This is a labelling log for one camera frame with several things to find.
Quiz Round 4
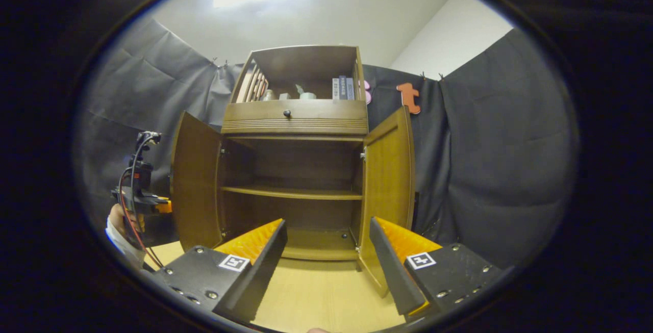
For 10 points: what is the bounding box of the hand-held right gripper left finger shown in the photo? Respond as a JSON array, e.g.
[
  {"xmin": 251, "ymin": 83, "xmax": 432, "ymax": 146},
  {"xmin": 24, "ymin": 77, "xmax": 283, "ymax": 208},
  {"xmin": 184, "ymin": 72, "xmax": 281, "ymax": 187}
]
[{"xmin": 139, "ymin": 219, "xmax": 288, "ymax": 323}]

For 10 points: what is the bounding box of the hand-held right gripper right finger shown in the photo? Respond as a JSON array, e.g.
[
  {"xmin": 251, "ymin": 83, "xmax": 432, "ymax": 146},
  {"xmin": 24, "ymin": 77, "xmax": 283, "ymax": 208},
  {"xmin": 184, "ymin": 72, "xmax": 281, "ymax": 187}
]
[{"xmin": 368, "ymin": 216, "xmax": 516, "ymax": 318}]

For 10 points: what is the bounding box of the wooden shoe cabinet door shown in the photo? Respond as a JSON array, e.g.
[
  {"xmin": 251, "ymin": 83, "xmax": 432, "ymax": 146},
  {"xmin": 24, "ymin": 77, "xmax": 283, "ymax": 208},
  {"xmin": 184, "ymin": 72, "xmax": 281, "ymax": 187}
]
[
  {"xmin": 170, "ymin": 111, "xmax": 225, "ymax": 252},
  {"xmin": 357, "ymin": 106, "xmax": 415, "ymax": 298}
]

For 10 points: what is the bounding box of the wooden double-door shoe cabinet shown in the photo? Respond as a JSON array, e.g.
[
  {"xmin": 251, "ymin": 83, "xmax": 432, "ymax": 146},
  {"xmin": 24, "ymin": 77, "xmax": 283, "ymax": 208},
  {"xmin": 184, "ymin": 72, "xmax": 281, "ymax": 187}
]
[{"xmin": 219, "ymin": 45, "xmax": 369, "ymax": 262}]

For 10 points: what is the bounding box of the wooden inner cabinet shelf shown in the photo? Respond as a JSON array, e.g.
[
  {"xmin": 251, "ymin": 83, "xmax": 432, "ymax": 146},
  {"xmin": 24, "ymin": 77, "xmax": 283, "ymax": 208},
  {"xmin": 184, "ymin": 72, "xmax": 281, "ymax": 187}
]
[{"xmin": 220, "ymin": 185, "xmax": 364, "ymax": 201}]

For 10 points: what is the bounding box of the black backdrop cloth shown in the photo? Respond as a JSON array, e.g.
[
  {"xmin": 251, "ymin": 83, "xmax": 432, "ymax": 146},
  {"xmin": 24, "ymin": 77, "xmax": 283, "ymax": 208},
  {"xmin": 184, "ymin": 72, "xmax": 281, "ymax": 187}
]
[{"xmin": 77, "ymin": 19, "xmax": 580, "ymax": 270}]

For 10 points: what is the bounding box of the wooden drawer with black knob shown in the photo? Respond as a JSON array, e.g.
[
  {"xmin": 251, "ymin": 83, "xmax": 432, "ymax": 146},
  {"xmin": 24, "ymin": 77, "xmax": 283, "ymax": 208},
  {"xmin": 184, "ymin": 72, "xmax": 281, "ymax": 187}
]
[{"xmin": 223, "ymin": 99, "xmax": 369, "ymax": 123}]

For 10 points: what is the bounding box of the red and black cable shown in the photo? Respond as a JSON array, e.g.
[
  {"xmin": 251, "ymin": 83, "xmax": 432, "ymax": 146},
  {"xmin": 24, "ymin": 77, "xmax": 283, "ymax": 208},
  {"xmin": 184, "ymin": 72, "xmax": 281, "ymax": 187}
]
[{"xmin": 118, "ymin": 134, "xmax": 165, "ymax": 270}]

